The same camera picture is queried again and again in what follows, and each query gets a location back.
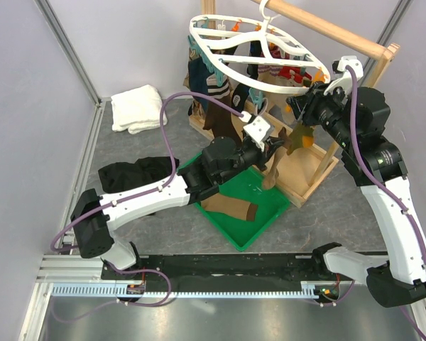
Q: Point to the black hanging sock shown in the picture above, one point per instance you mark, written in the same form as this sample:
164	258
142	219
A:
241	92

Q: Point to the teal clothes peg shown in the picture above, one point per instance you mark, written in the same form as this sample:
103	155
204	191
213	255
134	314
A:
256	97
219	78

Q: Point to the wooden rack frame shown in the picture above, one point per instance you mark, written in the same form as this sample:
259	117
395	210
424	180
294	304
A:
302	172

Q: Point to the white folded towel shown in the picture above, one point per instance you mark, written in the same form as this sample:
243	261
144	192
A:
136	110

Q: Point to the grey cable duct strip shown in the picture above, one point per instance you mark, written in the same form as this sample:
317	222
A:
109	290

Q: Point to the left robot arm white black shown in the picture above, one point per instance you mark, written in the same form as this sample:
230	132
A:
95	217

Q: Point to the brown striped sock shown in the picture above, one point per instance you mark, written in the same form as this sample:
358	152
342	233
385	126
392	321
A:
257	112
218	119

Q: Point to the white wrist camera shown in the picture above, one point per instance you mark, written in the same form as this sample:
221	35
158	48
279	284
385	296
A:
344	81
257	127

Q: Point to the beige red hanging sock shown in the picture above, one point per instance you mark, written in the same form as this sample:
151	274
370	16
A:
283	76

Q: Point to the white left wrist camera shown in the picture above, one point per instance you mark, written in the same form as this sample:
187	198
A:
257	127

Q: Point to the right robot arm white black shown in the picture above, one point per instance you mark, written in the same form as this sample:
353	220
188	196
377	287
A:
378	169

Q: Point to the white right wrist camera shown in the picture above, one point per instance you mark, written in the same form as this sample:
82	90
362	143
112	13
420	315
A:
344	81

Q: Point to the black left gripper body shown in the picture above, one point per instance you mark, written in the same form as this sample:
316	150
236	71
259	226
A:
248	156

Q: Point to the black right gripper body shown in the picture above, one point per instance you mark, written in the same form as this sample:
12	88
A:
326	111

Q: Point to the black cloth pile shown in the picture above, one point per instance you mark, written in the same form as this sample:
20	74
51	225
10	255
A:
123	176

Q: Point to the tan sock in bin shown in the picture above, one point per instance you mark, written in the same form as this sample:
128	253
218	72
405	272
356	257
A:
231	206

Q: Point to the green plastic bin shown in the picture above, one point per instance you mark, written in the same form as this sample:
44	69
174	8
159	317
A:
271	204

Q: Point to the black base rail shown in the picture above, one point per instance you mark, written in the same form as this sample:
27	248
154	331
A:
287	266

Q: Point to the tan sock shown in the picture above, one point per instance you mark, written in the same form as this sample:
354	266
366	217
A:
270	179
231	206

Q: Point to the olive striped hanging sock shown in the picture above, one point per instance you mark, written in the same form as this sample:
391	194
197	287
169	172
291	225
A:
301	136

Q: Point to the argyle brown orange sock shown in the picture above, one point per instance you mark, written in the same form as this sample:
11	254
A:
196	108

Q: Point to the white oval sock hanger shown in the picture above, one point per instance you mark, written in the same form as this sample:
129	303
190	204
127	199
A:
222	40

